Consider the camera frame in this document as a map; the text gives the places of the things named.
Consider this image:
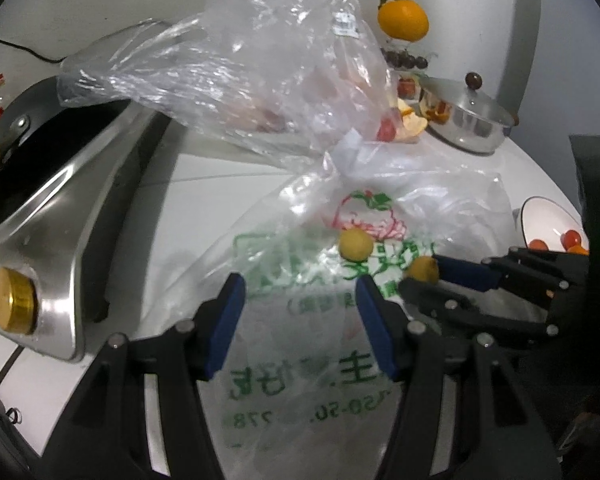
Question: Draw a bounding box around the black power cable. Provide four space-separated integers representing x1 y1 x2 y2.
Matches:
0 36 63 64

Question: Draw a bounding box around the dark chopstick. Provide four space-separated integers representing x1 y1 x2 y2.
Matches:
0 347 27 387

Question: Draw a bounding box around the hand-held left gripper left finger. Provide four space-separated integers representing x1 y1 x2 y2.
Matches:
45 272 247 480

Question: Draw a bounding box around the large orange with stem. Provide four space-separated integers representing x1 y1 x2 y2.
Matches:
377 0 430 42

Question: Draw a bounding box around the silver induction cooker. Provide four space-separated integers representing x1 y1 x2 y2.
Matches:
0 105 173 363

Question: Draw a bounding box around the white plate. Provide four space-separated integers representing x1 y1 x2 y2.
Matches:
512 196 588 256

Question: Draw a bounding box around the large gold knob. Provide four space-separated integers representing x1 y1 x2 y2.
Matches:
0 267 37 334

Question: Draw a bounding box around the orange peel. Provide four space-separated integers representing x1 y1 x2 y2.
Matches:
397 97 428 143

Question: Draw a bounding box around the clear crumpled plastic bag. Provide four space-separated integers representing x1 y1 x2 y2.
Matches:
57 0 401 171

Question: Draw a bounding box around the bunch of dark grapes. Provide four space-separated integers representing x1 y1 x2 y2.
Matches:
381 47 429 71

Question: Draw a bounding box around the yellow cherry tomato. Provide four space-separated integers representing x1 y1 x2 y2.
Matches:
405 256 439 284
339 228 375 262

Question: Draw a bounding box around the steel pot with knobbed lid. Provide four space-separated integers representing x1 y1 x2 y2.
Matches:
420 72 516 155

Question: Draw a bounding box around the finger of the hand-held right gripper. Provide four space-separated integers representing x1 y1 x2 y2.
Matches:
399 278 561 351
432 247 588 301

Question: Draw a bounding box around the printed flat plastic bag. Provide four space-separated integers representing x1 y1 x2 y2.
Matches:
140 135 513 480

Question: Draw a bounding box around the black wok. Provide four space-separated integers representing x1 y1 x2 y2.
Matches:
0 76 131 231

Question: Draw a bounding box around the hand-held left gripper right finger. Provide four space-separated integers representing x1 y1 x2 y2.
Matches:
355 276 563 480

